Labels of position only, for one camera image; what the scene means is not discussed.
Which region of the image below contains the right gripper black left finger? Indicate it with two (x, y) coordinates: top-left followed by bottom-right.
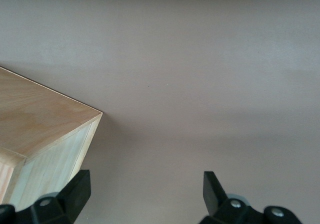
(0, 169), (91, 224)

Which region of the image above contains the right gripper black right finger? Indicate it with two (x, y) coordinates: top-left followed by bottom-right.
(199, 171), (302, 224)

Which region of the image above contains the oak wood drawer cabinet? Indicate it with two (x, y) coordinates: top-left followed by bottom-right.
(0, 66), (104, 211)

